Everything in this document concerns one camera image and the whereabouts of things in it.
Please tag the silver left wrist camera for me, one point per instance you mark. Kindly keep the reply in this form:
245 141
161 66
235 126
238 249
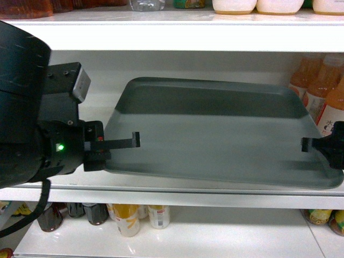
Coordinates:
81 86

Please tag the grey silver tray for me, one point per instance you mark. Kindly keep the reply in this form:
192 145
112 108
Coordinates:
223 131

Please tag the dark drink bottle right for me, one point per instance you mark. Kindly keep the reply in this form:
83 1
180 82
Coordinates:
97 213

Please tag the white upper shelf board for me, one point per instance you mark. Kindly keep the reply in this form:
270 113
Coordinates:
120 29

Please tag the orange juice bottle front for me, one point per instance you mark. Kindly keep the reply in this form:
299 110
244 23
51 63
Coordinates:
332 110

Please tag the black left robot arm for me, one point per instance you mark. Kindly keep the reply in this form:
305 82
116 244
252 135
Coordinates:
42 134

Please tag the orange juice bottle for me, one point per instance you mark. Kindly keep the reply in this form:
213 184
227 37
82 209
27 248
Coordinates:
332 110
328 78
307 71

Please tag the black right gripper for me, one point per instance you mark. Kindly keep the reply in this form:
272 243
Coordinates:
331 146

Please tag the dark drink bottle left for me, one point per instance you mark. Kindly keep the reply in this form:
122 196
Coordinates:
51 218

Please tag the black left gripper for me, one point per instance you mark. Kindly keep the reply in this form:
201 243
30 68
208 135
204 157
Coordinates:
71 141

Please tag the dark drink bottle middle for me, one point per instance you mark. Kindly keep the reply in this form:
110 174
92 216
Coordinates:
75 210

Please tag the white shelf board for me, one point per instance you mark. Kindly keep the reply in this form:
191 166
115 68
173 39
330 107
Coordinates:
110 71
120 29

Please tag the yellow drink bottle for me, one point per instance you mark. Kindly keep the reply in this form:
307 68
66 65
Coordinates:
127 219

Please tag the white middle shelf board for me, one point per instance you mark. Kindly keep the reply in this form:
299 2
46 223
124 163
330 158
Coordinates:
110 71

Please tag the clear water bottle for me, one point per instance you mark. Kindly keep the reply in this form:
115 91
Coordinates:
147 5

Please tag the dark drink bottle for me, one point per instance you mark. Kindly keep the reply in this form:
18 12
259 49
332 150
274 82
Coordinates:
97 213
51 218
75 210

